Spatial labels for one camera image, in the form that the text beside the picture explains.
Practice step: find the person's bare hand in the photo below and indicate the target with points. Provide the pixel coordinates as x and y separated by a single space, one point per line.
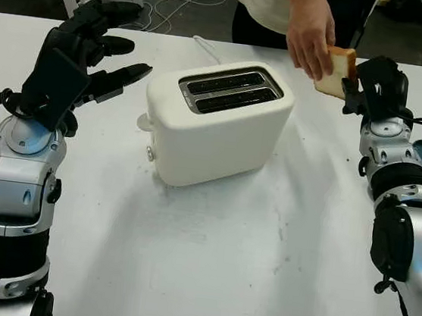
310 39

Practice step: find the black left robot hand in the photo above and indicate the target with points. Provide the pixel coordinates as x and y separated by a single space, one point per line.
75 39

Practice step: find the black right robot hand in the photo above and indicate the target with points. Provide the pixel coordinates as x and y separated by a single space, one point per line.
351 96

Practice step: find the slice of toast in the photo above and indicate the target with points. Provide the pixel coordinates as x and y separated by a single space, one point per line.
338 75

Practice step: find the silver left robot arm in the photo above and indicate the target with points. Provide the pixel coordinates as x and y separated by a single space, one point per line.
17 181

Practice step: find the person in dark trousers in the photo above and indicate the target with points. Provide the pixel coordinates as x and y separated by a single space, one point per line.
259 3

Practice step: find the white toaster lever knob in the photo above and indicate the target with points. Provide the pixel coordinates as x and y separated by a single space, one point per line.
144 121

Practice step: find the white two-slot toaster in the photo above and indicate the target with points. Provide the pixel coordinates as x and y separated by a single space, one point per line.
216 143

